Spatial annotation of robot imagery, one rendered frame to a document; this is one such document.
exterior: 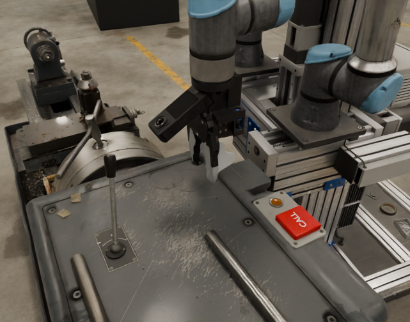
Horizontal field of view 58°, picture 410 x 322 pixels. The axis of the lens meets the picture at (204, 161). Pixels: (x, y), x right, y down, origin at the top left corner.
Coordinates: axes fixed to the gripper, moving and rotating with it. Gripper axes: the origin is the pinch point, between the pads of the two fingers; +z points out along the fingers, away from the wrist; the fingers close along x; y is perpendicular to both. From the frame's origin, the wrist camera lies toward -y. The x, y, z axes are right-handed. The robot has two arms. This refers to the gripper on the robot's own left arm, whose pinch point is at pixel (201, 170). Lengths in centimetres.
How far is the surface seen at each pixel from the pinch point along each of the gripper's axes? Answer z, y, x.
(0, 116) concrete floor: 130, -52, 300
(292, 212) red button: 2.9, 10.7, -16.1
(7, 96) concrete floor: 130, -42, 339
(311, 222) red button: 2.9, 12.0, -19.7
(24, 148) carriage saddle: 37, -33, 85
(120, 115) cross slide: 33, 6, 84
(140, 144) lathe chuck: 7.8, -4.4, 25.6
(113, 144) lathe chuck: 5.8, -11.1, 25.7
